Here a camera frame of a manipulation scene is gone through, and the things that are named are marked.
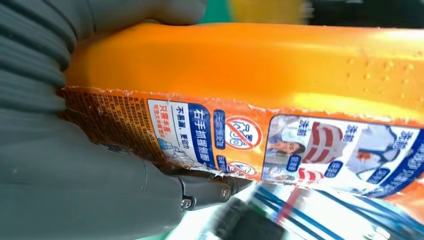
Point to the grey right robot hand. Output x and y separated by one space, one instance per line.
82 198

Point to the green work table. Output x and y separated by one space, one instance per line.
215 10

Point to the yellow taped sheet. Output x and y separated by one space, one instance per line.
268 11

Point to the long blue metal rack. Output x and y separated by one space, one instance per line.
348 215

